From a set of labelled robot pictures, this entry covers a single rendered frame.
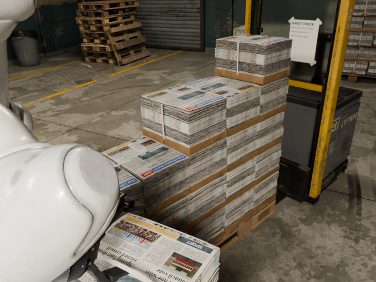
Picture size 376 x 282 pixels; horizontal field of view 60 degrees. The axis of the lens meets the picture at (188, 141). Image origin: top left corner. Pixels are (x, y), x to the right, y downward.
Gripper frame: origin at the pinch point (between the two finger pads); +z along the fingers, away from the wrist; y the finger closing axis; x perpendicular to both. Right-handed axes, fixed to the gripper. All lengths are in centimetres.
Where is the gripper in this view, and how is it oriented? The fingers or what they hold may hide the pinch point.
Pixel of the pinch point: (131, 236)
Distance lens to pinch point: 71.9
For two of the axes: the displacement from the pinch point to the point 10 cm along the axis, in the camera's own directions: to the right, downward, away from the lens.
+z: 4.4, 0.7, 8.9
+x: 8.7, 2.0, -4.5
